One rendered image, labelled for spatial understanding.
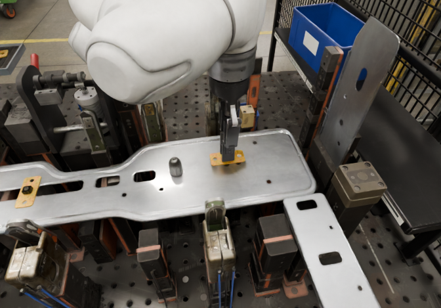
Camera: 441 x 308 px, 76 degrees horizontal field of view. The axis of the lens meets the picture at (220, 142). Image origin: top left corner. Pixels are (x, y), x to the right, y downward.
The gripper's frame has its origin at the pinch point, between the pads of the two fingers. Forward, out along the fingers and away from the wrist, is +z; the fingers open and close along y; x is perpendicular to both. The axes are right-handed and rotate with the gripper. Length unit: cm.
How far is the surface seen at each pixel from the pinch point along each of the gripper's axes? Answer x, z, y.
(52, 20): -158, 107, -349
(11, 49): -54, -9, -38
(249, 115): 8.2, 1.1, -10.9
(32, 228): -38.8, -0.7, 14.4
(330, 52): 28.7, -13.1, -14.7
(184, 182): -11.1, 6.6, 3.8
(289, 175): 14.3, 6.6, 5.9
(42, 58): -146, 107, -254
